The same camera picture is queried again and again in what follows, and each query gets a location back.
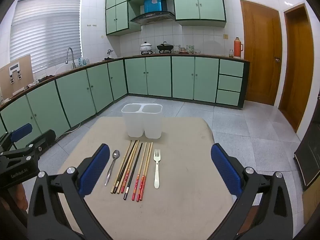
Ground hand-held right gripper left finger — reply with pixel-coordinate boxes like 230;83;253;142
26;143;113;240

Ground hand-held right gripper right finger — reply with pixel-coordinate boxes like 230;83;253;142
209;143;293;240

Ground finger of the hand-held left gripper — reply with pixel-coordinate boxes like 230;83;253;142
0;123;33;156
7;129;57;161

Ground metal spoon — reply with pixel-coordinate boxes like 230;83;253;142
104;149;121;187

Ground black chopstick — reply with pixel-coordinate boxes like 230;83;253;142
113;140;138;194
123;143;143;201

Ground cream plastic fork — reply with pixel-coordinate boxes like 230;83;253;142
153;149;161;189

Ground white plastic utensil holder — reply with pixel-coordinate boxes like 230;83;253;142
121;103;163;140

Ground person's left hand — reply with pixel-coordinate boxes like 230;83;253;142
9;184;28;212

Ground cardboard box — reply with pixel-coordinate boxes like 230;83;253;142
0;54;34;100

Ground metal kitchen faucet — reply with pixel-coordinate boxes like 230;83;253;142
65;47;76;69

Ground white window blind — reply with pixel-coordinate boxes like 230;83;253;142
9;0;83;73

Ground green lower kitchen cabinets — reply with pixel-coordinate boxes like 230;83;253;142
0;56;250;140

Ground wooden door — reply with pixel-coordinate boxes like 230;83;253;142
278;3;315;133
240;0;283;106

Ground orange thermos flask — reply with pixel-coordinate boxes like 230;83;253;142
234;37;244;59

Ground white cooking pot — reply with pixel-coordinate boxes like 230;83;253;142
139;41;153;53

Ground black wok with lid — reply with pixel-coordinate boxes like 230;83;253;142
156;42;174;52

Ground black range hood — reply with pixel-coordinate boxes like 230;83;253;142
130;10;176;26

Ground blue box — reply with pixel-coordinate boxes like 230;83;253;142
144;0;163;14

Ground green wall cabinets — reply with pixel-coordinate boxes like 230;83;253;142
105;0;227;37

